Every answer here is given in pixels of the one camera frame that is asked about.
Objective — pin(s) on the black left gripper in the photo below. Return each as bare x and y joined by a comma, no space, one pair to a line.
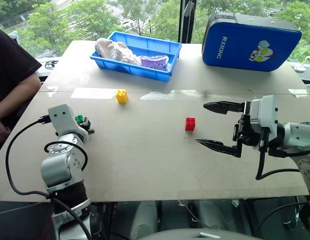
89,130

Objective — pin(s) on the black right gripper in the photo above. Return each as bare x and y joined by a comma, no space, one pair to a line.
246,133

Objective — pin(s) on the green toy brick cube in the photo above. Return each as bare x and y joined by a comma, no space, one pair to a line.
79,118

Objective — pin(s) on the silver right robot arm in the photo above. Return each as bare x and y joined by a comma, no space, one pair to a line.
297,137

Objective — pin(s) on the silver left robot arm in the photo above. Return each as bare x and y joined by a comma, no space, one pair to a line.
57,170

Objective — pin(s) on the person's bare forearm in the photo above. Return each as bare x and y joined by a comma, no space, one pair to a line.
22,92

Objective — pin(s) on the person's bare hand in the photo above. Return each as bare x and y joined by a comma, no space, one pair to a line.
0,130

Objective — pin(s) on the red toy brick cube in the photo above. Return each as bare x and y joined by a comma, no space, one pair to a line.
190,124

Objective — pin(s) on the yellow toy brick cube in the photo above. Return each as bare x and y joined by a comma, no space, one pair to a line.
122,96

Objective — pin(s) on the black eyeglasses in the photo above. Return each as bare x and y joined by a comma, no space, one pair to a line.
50,64

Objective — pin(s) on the pale pink crumpled cloth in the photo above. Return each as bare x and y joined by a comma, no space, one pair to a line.
114,51

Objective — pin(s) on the blue cartoon hard case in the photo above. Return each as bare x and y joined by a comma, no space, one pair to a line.
247,47

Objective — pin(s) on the grey rounded robot leg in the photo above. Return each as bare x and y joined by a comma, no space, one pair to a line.
144,220
209,215

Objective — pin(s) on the purple printed cloth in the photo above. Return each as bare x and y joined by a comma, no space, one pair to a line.
156,62

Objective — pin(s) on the person's black shirt torso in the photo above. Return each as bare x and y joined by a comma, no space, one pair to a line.
9,67

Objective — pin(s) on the blue plastic bin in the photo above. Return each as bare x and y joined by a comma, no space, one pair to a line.
149,47

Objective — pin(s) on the small white desk gadget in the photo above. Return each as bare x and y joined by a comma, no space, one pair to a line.
301,67

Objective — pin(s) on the light grey curved robot body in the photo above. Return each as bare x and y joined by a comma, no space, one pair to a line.
194,235

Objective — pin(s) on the black box under table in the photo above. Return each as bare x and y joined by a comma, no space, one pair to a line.
19,222

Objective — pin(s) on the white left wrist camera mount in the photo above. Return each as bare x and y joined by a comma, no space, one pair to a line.
60,117

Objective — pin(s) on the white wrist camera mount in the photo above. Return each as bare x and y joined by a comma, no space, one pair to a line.
60,117
265,112

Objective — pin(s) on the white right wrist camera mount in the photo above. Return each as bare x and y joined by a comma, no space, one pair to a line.
265,112

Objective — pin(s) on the black window frame post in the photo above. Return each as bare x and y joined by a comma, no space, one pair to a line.
186,25

